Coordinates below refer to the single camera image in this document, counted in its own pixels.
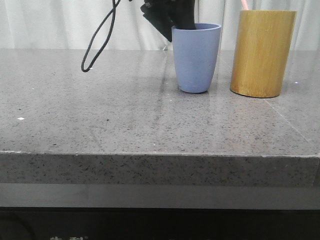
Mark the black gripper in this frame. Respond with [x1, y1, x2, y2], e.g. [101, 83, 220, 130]
[140, 0, 196, 42]

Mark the pink chopstick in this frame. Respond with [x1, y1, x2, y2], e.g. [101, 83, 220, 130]
[241, 0, 249, 11]

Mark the blue plastic cup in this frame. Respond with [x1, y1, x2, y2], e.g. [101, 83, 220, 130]
[171, 23, 222, 94]

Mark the bamboo cylinder holder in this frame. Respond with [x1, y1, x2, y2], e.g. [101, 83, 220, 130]
[230, 10, 297, 98]

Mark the white pleated curtain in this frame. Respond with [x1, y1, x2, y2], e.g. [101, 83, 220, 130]
[0, 0, 320, 51]

